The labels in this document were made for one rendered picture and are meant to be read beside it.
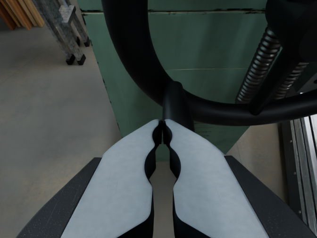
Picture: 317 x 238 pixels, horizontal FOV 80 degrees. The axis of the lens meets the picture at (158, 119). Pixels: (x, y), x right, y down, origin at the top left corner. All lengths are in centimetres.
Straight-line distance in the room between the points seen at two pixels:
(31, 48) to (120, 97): 122
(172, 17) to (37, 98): 105
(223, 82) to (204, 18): 17
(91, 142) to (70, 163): 13
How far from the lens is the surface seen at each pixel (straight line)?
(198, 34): 37
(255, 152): 107
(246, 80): 30
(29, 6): 175
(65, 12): 134
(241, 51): 43
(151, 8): 34
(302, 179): 91
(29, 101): 130
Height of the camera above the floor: 88
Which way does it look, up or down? 58 degrees down
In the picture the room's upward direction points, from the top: 2 degrees clockwise
